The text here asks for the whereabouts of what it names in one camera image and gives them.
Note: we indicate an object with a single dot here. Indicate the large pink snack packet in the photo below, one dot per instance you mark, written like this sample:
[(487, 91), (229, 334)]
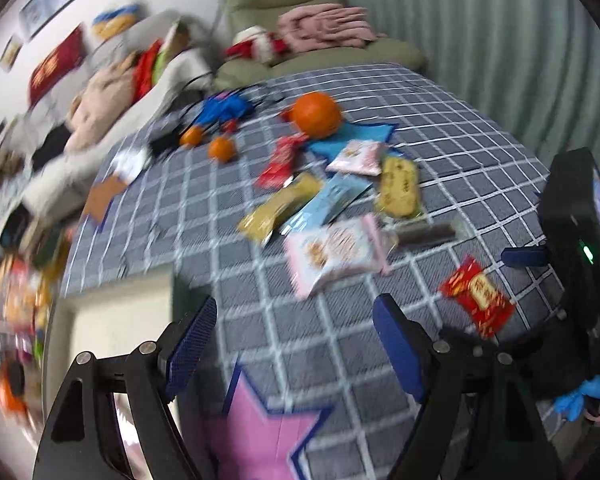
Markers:
[(335, 250)]

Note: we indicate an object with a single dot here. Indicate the yellow biscuit packet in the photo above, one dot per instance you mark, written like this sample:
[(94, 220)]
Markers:
[(399, 187)]

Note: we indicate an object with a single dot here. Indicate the grey checked tablecloth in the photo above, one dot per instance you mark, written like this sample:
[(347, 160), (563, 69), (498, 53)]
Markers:
[(205, 230)]

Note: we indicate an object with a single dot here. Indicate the yellow blue plush pillow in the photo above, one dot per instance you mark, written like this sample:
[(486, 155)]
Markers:
[(115, 20)]

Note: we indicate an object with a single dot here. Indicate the pink star patch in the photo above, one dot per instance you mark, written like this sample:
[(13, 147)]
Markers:
[(265, 430)]

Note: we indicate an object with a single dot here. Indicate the beige coat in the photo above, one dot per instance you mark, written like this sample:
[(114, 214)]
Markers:
[(100, 105)]

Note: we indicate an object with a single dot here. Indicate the green white pillow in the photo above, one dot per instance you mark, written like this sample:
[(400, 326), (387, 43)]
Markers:
[(172, 42)]

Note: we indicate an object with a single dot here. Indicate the bag of snacks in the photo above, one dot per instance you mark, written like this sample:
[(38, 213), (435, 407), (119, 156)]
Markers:
[(10, 320)]

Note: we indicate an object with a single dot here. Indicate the black garment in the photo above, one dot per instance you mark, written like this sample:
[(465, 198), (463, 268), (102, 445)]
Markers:
[(50, 145)]

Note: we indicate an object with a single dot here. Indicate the green curtain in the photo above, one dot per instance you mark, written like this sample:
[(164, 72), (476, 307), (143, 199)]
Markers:
[(480, 35)]

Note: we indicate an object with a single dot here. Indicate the tan snack packet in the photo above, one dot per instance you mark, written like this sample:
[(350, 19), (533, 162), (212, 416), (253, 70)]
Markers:
[(280, 205)]

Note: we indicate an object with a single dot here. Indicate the red gold snack packet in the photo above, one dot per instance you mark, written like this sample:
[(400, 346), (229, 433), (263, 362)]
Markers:
[(477, 296)]

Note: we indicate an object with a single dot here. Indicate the pink blanket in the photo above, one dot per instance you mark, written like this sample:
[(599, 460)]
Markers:
[(325, 27)]

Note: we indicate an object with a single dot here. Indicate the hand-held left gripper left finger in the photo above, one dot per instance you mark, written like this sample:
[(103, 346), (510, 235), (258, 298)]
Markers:
[(195, 340)]

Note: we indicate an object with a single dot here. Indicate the crumpled white wrapper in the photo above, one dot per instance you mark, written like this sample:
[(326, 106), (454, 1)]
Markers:
[(130, 160)]

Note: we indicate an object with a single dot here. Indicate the small pink white snack packet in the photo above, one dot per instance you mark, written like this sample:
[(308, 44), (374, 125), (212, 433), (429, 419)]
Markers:
[(356, 156)]

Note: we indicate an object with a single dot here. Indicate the blue star patch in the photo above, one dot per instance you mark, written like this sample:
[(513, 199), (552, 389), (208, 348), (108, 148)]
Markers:
[(365, 132)]

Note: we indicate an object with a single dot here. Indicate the orange star patch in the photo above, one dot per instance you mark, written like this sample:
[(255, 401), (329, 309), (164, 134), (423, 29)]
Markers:
[(102, 197)]

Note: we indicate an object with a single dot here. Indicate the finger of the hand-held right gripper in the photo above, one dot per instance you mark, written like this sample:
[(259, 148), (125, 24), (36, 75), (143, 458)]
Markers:
[(525, 256)]

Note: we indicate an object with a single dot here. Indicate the blue plastic bag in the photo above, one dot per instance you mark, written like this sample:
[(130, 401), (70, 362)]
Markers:
[(220, 107)]

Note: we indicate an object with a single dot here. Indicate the person's right hand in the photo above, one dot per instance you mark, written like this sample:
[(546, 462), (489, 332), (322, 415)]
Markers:
[(577, 397)]

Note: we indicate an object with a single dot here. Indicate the black power adapter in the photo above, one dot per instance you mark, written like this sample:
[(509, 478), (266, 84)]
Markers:
[(165, 139)]

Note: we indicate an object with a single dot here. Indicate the red cushion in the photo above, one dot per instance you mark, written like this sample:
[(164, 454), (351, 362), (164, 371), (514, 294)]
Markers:
[(55, 67)]

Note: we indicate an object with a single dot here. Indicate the dark brown snack bar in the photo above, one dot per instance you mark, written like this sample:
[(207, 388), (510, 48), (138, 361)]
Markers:
[(425, 235)]

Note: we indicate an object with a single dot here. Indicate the grey sofa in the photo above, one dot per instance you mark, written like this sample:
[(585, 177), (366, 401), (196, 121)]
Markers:
[(135, 115)]

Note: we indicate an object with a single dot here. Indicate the long red snack packet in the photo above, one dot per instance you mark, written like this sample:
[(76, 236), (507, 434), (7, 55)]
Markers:
[(280, 162)]

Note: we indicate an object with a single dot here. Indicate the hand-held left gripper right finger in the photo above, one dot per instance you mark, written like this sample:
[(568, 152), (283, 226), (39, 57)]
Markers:
[(397, 345)]

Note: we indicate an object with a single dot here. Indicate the light blue snack packet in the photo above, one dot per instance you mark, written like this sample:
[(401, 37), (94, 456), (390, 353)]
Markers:
[(330, 200)]

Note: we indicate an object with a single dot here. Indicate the red garment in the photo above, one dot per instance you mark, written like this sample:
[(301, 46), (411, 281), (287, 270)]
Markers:
[(145, 75)]

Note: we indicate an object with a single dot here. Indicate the large orange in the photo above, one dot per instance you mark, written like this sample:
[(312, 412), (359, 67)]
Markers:
[(317, 115)]

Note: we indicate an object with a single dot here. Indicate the small orange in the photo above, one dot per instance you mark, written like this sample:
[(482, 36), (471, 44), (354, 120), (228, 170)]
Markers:
[(193, 136), (221, 149)]

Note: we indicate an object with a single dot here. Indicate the red white plush toy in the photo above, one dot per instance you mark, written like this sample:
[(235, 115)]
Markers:
[(257, 42)]

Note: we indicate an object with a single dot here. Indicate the small picture frame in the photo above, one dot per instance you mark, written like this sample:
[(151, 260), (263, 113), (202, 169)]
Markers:
[(10, 52)]

